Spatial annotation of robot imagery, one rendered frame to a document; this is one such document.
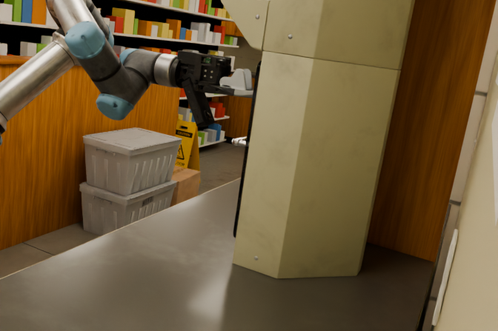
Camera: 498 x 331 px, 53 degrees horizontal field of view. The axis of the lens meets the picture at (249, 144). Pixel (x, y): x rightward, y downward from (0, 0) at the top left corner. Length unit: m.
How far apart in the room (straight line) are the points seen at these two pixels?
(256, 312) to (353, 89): 0.48
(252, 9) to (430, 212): 0.69
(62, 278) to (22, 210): 2.36
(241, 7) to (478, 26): 0.57
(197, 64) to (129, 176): 2.24
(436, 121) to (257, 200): 0.51
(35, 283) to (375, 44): 0.80
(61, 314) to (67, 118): 2.59
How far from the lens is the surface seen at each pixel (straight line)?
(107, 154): 3.35
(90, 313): 0.94
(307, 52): 1.00
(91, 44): 1.09
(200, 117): 1.14
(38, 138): 3.32
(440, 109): 1.32
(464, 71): 1.32
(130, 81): 1.16
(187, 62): 1.15
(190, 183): 4.11
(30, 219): 3.46
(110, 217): 3.45
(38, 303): 0.97
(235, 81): 1.09
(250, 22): 1.05
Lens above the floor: 1.43
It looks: 12 degrees down
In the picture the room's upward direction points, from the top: 8 degrees clockwise
